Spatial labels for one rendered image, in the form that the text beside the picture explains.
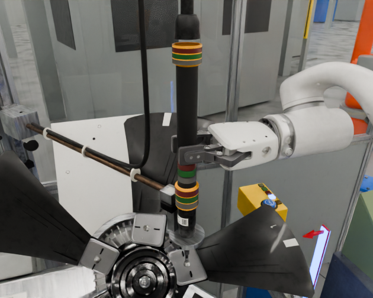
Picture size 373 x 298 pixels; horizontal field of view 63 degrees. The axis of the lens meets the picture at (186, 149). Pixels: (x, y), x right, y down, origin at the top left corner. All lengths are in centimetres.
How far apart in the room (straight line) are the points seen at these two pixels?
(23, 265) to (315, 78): 72
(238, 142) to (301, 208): 143
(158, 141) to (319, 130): 33
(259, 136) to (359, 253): 68
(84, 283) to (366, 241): 79
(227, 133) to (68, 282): 48
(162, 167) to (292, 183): 118
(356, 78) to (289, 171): 119
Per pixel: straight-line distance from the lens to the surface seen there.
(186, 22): 44
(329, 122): 61
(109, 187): 88
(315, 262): 89
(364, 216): 105
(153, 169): 67
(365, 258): 111
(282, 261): 72
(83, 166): 89
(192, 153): 48
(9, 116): 98
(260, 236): 74
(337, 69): 56
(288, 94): 61
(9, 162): 64
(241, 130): 53
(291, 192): 178
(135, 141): 72
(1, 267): 83
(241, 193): 110
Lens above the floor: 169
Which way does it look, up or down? 27 degrees down
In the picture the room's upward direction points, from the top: straight up
